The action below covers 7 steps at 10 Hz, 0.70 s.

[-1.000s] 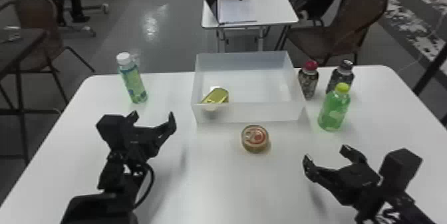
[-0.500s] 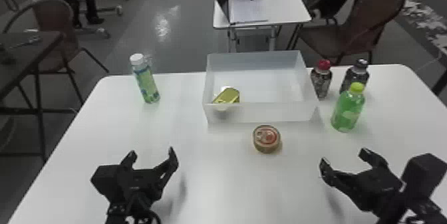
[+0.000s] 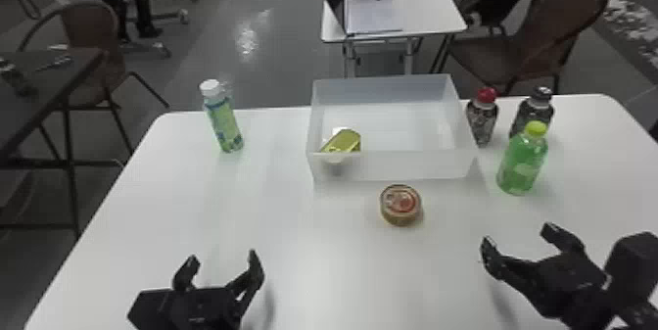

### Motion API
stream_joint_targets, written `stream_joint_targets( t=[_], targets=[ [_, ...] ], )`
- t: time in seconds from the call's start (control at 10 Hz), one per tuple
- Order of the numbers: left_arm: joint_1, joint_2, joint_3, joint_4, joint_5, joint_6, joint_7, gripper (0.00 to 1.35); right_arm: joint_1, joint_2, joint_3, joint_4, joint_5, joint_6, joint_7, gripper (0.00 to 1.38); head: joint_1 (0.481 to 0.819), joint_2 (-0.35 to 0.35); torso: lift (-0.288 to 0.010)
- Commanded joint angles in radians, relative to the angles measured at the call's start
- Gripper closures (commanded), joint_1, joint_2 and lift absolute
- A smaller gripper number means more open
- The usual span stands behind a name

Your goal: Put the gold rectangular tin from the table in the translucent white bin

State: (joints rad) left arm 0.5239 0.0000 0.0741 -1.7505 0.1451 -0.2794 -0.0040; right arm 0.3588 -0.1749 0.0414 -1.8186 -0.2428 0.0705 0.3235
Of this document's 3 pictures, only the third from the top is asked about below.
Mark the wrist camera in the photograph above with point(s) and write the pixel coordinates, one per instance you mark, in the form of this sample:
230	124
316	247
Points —
633	265
149	311

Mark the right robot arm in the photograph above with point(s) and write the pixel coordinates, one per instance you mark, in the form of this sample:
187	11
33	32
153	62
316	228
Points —
642	319

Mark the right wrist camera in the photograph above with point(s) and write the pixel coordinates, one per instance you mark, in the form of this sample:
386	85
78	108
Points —
633	265

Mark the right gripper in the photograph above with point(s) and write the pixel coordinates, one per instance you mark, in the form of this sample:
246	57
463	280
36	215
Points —
578	291

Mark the dark bottle with red cap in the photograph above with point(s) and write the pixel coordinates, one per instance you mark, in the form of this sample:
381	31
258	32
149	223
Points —
482	118

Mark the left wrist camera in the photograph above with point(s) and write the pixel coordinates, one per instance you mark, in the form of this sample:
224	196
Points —
149	311

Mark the green bottle with white cap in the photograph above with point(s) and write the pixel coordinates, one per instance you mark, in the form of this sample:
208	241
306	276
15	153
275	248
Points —
223	123

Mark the yellow can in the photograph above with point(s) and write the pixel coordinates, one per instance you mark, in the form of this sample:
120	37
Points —
401	204

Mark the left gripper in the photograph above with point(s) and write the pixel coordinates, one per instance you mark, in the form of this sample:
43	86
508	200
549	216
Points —
203	311

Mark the dark bottle with grey cap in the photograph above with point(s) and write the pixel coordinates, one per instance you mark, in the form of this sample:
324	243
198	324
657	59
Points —
532	111

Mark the clear box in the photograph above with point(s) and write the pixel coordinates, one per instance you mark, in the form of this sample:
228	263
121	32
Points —
401	162

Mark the brown chair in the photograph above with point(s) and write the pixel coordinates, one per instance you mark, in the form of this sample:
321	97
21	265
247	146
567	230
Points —
92	26
545	28

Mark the white side table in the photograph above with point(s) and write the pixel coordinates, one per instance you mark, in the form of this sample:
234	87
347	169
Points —
411	8

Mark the dark side table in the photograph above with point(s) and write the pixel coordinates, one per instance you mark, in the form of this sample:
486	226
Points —
46	85

